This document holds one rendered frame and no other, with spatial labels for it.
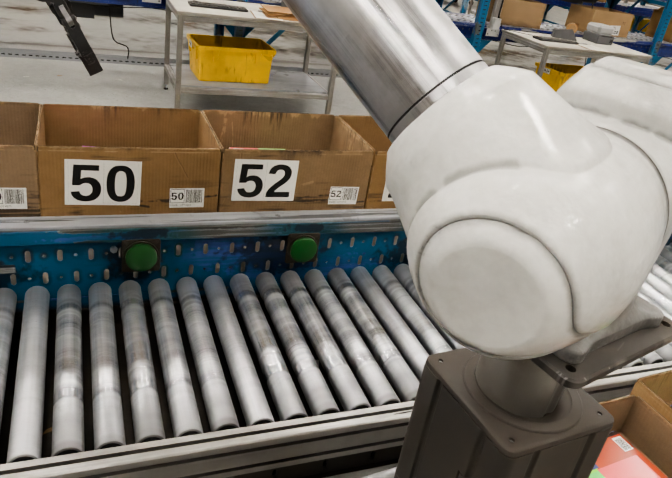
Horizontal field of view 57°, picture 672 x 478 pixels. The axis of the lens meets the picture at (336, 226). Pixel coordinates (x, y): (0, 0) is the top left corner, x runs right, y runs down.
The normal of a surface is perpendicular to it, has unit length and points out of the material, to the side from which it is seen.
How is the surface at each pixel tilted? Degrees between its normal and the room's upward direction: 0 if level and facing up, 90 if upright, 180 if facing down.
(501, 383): 91
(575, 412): 0
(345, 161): 90
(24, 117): 90
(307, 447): 90
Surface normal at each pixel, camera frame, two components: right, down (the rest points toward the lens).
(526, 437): 0.15, -0.88
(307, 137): 0.34, 0.47
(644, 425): -0.90, 0.06
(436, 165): -0.64, 0.06
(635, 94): -0.22, -0.37
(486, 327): -0.51, 0.38
